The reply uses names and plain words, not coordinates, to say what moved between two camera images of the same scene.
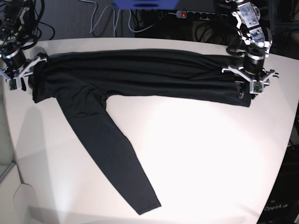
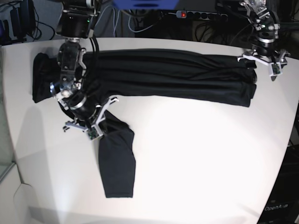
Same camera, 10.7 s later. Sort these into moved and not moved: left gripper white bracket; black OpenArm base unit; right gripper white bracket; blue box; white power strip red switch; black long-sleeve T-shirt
Moved: black long-sleeve T-shirt; right gripper white bracket; left gripper white bracket
Not moved: blue box; black OpenArm base unit; white power strip red switch
